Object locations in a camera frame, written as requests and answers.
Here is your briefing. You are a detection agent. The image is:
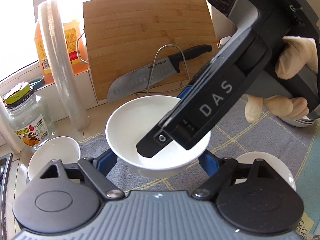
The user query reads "plain white bowl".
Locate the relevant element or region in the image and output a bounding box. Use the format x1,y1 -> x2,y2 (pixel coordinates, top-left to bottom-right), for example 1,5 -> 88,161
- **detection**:
105,95 -> 211,179

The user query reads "pink floral bowl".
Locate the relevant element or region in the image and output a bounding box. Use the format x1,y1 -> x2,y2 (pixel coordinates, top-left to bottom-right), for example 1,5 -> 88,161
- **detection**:
28,137 -> 81,181

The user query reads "white floral bowl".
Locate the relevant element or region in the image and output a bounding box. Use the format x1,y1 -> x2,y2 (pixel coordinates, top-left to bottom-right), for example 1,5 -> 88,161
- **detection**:
235,151 -> 297,192

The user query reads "white fruit plate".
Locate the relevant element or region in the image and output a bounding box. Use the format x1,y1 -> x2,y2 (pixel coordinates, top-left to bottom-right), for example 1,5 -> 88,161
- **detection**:
279,116 -> 317,128

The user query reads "grey blue dish towel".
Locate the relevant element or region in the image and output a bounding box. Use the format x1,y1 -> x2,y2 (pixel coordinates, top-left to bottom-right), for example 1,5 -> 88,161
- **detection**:
77,97 -> 320,235

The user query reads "bamboo cutting board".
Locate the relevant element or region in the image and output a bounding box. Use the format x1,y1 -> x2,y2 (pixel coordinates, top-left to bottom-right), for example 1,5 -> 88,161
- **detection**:
82,0 -> 217,100

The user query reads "glass jar yellow lid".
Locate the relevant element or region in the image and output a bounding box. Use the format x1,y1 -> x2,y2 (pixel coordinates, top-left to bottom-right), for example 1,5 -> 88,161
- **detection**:
4,82 -> 56,152

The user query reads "short cling film roll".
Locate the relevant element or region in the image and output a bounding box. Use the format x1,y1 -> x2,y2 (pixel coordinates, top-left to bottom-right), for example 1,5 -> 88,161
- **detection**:
1,100 -> 24,154

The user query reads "tall cling film roll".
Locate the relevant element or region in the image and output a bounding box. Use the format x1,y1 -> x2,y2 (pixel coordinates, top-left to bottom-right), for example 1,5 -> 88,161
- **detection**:
37,0 -> 90,130

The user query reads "orange cooking wine jug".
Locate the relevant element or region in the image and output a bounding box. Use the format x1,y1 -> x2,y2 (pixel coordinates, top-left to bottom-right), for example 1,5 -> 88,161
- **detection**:
34,0 -> 90,84

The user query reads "black handled kitchen knife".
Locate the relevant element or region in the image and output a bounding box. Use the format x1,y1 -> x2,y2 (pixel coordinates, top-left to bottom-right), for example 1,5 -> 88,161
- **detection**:
107,44 -> 212,103

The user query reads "wire cutting board stand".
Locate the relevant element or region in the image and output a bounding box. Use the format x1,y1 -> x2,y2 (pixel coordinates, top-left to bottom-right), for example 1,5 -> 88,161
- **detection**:
141,44 -> 190,92

